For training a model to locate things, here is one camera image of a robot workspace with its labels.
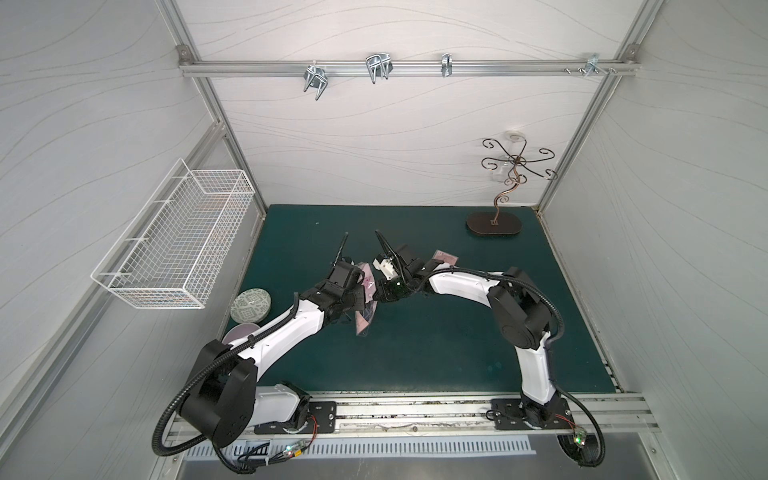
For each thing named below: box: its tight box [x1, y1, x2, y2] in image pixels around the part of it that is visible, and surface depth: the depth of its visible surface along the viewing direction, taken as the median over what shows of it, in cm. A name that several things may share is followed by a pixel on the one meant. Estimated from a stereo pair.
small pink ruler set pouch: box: [432, 249, 459, 265], surface depth 109 cm
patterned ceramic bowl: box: [230, 288, 272, 324], surface depth 93 cm
